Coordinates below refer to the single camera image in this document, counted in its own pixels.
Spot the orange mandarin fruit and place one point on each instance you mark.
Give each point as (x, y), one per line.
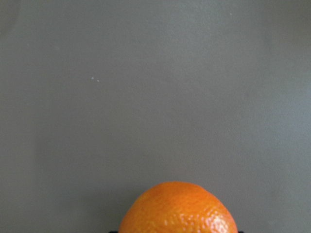
(177, 207)

